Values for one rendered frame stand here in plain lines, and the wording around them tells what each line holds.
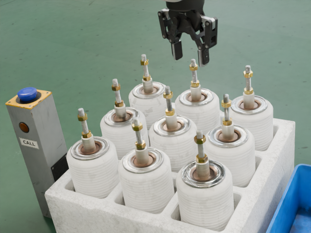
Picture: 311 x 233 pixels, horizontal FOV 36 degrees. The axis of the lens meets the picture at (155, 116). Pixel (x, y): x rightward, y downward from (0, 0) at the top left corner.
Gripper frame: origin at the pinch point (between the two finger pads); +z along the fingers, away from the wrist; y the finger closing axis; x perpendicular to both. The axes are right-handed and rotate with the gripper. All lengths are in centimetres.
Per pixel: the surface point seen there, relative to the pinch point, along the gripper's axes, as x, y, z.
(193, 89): 0.9, -1.0, 7.1
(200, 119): 3.1, -4.0, 12.4
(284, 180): -4.8, -19.5, 26.7
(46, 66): -21, 96, 34
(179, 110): 4.4, 0.5, 11.0
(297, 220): -3.1, -23.9, 34.5
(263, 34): -86, 39, 34
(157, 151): 19.4, -7.4, 9.7
